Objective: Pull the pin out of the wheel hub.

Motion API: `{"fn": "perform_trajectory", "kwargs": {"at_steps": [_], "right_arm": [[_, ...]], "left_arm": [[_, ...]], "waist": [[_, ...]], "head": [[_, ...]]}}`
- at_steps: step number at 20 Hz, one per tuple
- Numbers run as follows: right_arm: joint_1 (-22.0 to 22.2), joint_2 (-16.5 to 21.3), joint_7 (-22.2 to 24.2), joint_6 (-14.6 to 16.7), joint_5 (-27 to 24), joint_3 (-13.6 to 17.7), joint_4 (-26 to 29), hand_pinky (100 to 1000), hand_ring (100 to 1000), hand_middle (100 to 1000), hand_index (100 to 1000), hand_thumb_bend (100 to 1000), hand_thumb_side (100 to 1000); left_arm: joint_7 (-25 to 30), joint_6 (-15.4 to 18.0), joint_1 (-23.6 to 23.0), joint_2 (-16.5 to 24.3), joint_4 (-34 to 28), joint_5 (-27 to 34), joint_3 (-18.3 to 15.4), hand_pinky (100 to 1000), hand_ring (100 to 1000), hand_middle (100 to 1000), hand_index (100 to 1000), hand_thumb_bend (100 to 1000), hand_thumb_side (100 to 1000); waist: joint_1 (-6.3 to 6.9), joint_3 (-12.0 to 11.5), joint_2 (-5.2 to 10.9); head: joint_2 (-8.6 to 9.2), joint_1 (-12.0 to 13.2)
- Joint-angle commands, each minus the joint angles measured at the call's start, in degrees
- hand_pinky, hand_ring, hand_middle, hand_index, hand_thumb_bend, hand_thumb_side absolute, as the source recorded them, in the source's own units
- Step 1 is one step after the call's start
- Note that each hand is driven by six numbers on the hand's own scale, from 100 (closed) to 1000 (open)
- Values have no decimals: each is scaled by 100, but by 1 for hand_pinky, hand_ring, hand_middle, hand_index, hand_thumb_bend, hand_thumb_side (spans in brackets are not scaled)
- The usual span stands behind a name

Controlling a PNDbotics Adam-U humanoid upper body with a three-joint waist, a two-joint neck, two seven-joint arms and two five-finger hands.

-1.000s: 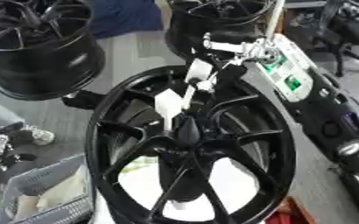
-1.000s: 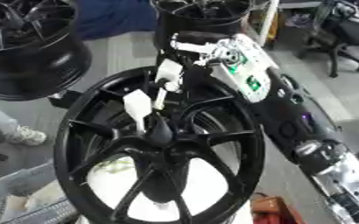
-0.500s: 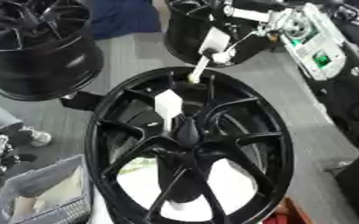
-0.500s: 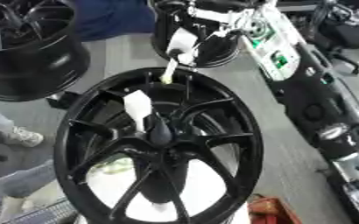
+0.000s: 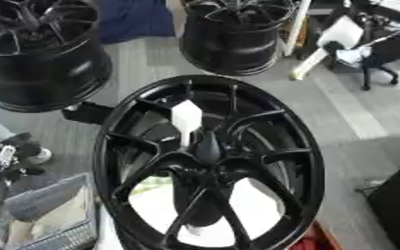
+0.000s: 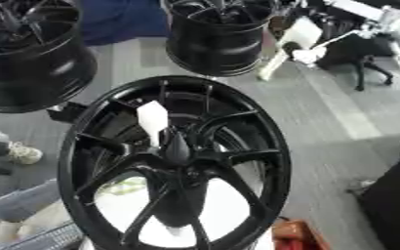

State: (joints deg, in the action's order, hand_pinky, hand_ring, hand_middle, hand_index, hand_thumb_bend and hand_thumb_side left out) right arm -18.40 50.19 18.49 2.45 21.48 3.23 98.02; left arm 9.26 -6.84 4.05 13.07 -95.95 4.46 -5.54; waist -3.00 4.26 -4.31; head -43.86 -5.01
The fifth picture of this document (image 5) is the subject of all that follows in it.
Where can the black spoked wheel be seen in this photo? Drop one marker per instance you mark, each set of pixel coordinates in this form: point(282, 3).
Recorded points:
point(124, 149)

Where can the black wheel stand block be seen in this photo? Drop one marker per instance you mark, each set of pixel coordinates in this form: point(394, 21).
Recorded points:
point(86, 113)

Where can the black case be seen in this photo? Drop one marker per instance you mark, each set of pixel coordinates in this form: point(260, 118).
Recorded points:
point(397, 205)

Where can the black wheel rim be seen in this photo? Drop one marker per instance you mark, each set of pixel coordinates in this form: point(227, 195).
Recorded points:
point(232, 49)
point(38, 71)

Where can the person's shoe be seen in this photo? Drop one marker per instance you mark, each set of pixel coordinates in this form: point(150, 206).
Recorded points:
point(37, 154)

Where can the grey plastic basket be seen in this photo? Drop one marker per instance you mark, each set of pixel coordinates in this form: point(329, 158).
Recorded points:
point(44, 198)

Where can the white pin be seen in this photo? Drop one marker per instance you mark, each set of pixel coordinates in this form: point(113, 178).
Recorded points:
point(186, 115)

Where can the red box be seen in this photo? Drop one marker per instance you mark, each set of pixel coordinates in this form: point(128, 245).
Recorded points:
point(314, 241)

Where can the black office chair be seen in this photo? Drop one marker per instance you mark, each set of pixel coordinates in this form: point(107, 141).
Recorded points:
point(388, 49)

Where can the blue cloth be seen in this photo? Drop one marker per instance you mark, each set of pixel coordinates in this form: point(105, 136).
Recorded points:
point(132, 19)

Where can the white board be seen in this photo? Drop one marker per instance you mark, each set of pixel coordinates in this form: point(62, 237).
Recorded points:
point(340, 34)

